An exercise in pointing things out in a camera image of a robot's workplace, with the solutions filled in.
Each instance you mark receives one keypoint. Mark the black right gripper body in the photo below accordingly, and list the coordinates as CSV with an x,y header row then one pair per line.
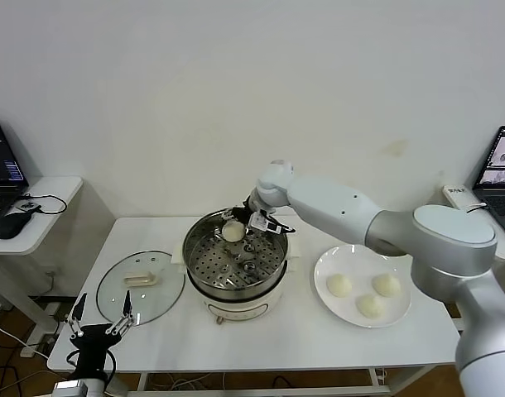
x,y
252,207

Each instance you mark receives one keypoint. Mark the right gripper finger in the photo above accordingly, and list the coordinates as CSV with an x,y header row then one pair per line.
x,y
249,229
236,213

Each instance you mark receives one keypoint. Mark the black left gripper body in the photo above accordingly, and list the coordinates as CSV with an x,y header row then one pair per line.
x,y
93,343

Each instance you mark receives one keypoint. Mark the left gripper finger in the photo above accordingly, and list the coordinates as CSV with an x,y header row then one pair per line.
x,y
127,304
79,308

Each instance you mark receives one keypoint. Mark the white steamed baozi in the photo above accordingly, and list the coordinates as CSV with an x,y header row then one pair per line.
x,y
232,232
370,306
387,284
339,285

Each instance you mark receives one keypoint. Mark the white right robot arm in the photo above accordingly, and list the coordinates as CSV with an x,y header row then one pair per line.
x,y
339,207

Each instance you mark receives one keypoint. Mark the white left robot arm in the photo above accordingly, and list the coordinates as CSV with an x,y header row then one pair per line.
x,y
97,386

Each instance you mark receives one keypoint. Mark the stainless steel steamer pot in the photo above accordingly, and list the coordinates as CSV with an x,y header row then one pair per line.
x,y
236,264

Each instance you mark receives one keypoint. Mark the cream electric cooker base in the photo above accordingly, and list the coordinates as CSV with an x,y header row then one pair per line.
x,y
244,308

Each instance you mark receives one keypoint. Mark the white round plate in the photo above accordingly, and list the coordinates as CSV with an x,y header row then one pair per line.
x,y
335,260

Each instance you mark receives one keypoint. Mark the black computer mouse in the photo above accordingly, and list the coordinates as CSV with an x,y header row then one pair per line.
x,y
12,225

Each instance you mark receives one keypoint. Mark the black open laptop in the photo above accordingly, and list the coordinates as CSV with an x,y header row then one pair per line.
x,y
0,165

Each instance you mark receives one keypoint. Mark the white labelled box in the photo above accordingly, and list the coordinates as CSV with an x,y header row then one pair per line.
x,y
457,194

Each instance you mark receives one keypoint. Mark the grey open laptop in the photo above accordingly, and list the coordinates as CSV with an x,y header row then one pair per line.
x,y
496,165

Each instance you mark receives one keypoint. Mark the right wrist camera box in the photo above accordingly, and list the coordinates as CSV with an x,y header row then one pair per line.
x,y
261,223

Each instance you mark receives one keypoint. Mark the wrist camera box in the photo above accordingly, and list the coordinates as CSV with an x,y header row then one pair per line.
x,y
261,223
70,388

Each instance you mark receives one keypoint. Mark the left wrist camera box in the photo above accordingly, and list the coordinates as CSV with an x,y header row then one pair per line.
x,y
70,388

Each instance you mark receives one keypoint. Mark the white table frame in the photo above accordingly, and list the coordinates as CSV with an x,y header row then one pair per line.
x,y
378,378

